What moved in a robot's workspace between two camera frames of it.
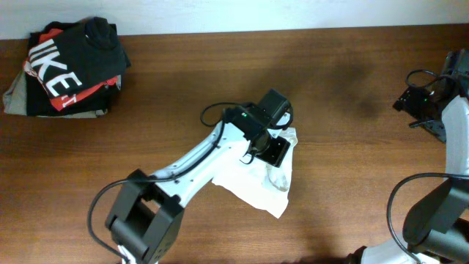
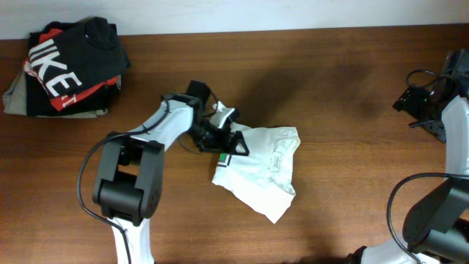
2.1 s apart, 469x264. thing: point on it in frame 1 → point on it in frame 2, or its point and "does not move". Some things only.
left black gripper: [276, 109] → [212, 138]
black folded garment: [39, 103] does not move
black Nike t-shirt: [79, 57] does not move
